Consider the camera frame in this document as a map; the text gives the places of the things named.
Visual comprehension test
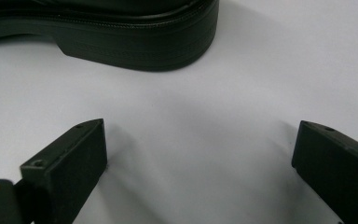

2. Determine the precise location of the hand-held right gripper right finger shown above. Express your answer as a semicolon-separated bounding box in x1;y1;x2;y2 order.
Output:
291;120;358;224

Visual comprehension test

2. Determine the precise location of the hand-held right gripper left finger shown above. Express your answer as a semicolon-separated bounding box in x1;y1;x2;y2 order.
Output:
13;118;108;224

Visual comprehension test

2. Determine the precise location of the black leather shoe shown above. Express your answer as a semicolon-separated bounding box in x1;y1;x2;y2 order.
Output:
0;0;220;73

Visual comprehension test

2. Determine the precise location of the white table mat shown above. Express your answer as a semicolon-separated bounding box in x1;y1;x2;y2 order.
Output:
0;0;358;224

